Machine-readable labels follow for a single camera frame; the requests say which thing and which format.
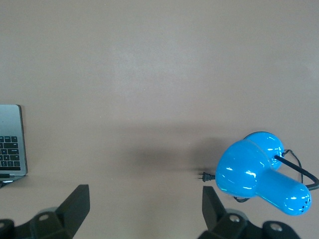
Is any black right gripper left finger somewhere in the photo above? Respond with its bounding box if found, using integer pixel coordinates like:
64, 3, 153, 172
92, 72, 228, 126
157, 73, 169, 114
0, 184, 90, 239

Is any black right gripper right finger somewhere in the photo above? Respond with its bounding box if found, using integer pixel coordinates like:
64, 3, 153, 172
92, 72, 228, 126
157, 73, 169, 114
198, 185, 301, 239

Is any silver laptop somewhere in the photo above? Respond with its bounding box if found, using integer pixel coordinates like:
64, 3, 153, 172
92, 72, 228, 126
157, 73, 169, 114
0, 104, 28, 189

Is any blue desk lamp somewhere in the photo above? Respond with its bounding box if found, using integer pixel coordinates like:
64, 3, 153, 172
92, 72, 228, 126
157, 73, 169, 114
215, 130, 319, 216

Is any black power cord with plug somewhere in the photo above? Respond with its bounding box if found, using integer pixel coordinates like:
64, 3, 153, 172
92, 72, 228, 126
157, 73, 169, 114
197, 148, 304, 203

